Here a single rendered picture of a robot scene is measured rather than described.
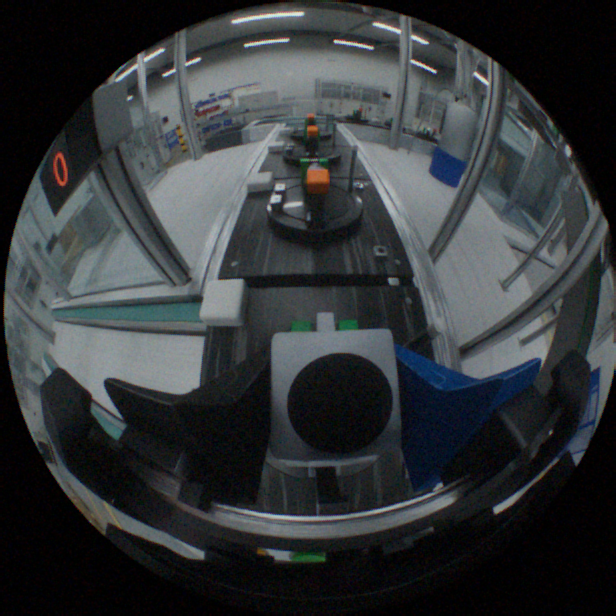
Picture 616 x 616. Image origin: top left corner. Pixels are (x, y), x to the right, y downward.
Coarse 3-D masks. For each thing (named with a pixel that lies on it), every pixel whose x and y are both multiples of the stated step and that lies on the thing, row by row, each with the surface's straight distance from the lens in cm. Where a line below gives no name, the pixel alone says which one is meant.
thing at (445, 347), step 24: (264, 144) 75; (360, 144) 75; (240, 192) 44; (384, 192) 42; (408, 216) 38; (216, 240) 32; (408, 240) 32; (216, 264) 28; (432, 264) 31; (192, 288) 28; (432, 288) 28; (432, 312) 26; (456, 360) 26
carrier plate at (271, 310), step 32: (256, 288) 23; (288, 288) 22; (320, 288) 22; (352, 288) 22; (384, 288) 23; (416, 288) 25; (256, 320) 21; (288, 320) 20; (384, 320) 21; (416, 320) 23; (224, 352) 21; (416, 352) 22; (288, 480) 20; (352, 480) 20; (384, 480) 21; (288, 512) 22
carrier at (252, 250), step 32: (320, 160) 32; (352, 160) 31; (256, 192) 39; (288, 192) 33; (352, 192) 33; (256, 224) 30; (288, 224) 26; (320, 224) 25; (352, 224) 27; (384, 224) 31; (224, 256) 27; (256, 256) 26; (288, 256) 25; (320, 256) 24; (352, 256) 25
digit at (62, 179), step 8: (64, 136) 20; (56, 144) 22; (64, 144) 20; (56, 152) 21; (64, 152) 20; (48, 160) 24; (56, 160) 22; (64, 160) 20; (56, 168) 22; (64, 168) 20; (72, 168) 19; (56, 176) 22; (64, 176) 20; (72, 176) 19; (56, 184) 22; (64, 184) 21; (64, 192) 21
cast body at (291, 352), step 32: (320, 320) 12; (288, 352) 7; (320, 352) 7; (352, 352) 7; (384, 352) 7; (288, 384) 7; (320, 384) 6; (352, 384) 6; (384, 384) 6; (288, 416) 6; (320, 416) 6; (352, 416) 6; (384, 416) 6; (288, 448) 7; (320, 448) 6; (352, 448) 6; (384, 448) 7
